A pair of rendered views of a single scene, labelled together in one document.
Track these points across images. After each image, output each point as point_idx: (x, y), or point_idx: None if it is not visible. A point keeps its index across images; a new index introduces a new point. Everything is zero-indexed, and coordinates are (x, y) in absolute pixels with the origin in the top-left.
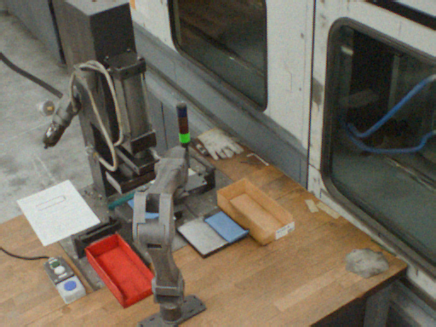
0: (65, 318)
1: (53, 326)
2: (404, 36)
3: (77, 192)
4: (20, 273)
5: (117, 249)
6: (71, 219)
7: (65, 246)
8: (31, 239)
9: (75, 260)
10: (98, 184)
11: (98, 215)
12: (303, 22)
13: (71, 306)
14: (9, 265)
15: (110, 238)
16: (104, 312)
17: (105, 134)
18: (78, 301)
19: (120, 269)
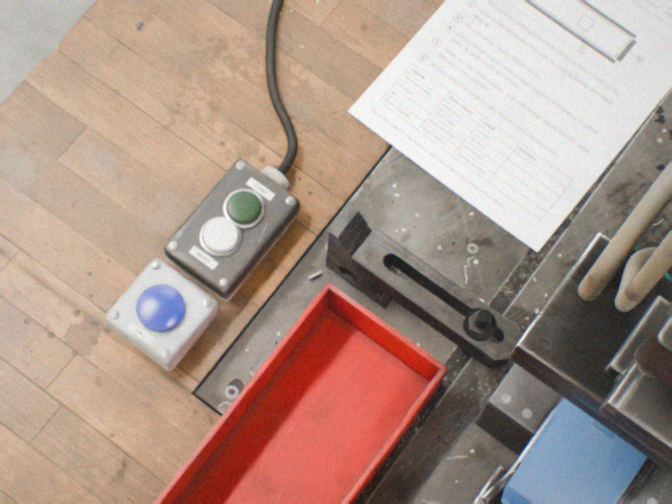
0: (48, 353)
1: (1, 328)
2: None
3: (670, 87)
4: (199, 96)
5: (410, 384)
6: (517, 138)
7: (373, 187)
8: (367, 47)
9: (318, 253)
10: None
11: (570, 227)
12: None
13: (105, 347)
14: (227, 41)
15: (412, 352)
16: (104, 476)
17: (649, 193)
18: (130, 361)
19: (317, 442)
